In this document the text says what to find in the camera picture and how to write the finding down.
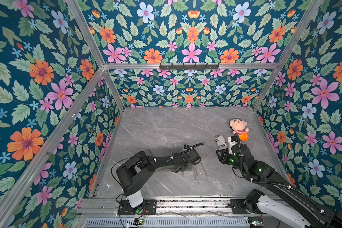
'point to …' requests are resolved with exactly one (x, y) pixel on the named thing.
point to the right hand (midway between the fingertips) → (220, 150)
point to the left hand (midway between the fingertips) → (188, 166)
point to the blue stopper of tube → (203, 144)
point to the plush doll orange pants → (238, 125)
